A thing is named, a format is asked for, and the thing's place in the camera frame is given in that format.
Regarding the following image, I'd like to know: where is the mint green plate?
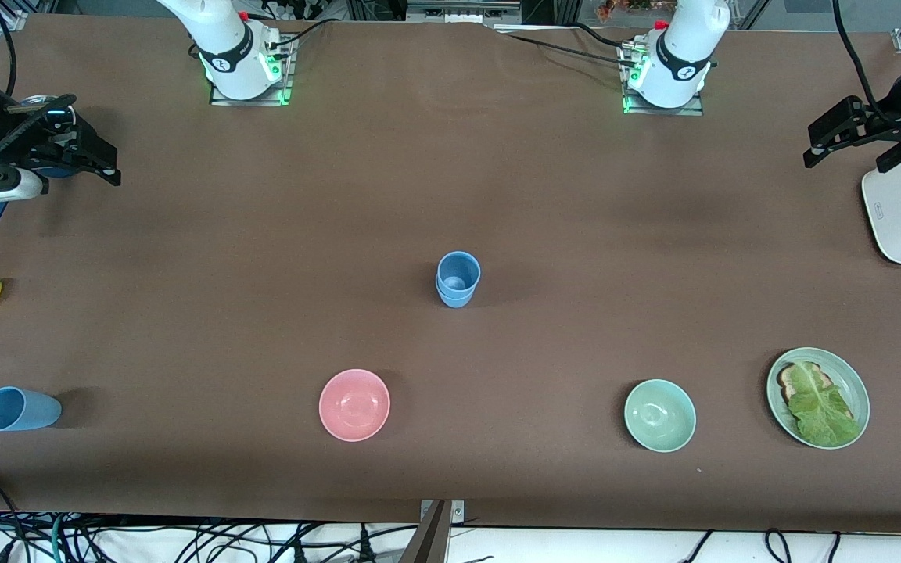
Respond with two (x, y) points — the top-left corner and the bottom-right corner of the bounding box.
(766, 347), (870, 450)

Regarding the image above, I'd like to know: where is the dark metal pole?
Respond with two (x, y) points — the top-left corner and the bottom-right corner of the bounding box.
(400, 500), (451, 563)

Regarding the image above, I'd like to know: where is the toasted bread slice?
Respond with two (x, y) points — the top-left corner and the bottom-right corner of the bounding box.
(777, 361), (858, 427)

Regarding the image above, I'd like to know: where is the mint green bowl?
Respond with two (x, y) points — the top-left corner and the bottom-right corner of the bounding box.
(623, 378), (697, 454)

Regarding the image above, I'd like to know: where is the silver metal bracket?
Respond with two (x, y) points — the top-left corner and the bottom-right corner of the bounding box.
(419, 500), (466, 523)

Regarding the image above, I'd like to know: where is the green lettuce leaf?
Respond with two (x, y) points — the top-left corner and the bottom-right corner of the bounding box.
(785, 364), (862, 448)

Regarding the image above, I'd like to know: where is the grey metal equipment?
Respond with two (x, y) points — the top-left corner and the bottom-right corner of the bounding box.
(406, 0), (523, 26)

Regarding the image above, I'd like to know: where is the light blue plastic cup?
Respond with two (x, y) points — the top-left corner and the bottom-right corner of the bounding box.
(436, 281), (477, 309)
(436, 250), (482, 300)
(0, 386), (63, 432)

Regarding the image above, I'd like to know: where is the pink bowl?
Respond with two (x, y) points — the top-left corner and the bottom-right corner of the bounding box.
(318, 368), (391, 443)

